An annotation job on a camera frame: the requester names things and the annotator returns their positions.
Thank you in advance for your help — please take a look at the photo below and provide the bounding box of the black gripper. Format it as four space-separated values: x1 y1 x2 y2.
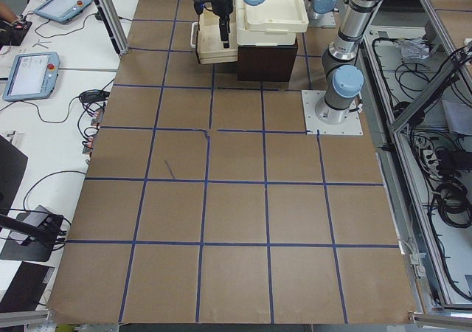
193 0 233 49

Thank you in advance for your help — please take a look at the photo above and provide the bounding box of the wooden drawer with white handle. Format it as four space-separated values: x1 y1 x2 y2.
190 10 238 65

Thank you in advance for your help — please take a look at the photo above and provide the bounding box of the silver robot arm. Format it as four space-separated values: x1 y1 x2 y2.
243 0 383 125

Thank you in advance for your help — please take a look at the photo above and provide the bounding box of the dark brown wooden cabinet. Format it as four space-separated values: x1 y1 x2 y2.
237 41 298 82

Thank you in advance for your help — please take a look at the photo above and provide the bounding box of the cream plastic tray box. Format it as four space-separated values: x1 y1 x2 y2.
235 0 308 46

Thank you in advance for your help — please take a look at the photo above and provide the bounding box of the upper blue teach pendant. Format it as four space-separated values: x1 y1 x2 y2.
33 0 93 24

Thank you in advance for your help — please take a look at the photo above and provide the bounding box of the blue teach pendant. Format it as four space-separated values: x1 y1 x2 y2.
33 0 93 24
2 52 60 102

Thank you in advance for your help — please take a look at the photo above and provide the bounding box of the crumpled white paper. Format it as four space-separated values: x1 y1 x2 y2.
398 38 430 60

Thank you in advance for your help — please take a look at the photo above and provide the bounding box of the lower blue teach pendant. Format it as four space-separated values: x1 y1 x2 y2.
2 52 60 102

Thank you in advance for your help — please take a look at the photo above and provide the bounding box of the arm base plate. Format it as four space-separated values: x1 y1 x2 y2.
301 90 363 136
306 0 336 28

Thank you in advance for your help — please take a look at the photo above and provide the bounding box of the aluminium frame post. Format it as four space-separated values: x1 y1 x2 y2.
94 0 129 57

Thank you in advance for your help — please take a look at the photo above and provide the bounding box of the black cable bundle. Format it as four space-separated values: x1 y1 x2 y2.
423 132 472 229

